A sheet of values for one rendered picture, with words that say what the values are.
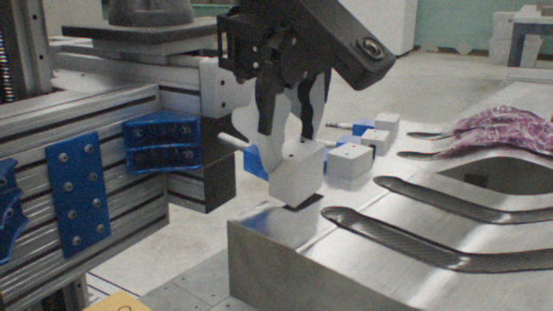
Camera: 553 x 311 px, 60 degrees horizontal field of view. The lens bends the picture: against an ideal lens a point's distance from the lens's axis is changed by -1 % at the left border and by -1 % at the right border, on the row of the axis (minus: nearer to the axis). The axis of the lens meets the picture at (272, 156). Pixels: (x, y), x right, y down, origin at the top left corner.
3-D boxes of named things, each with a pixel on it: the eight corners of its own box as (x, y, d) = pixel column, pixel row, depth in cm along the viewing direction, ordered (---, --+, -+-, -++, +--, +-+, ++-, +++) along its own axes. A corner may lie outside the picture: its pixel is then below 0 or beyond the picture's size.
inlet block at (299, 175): (206, 164, 58) (203, 123, 55) (236, 149, 61) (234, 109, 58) (294, 208, 51) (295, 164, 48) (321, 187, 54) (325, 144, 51)
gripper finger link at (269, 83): (276, 126, 49) (291, 40, 46) (289, 131, 48) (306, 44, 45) (244, 133, 45) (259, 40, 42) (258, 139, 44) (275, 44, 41)
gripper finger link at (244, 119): (237, 155, 53) (250, 72, 49) (279, 176, 50) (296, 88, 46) (217, 161, 50) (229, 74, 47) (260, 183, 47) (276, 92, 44)
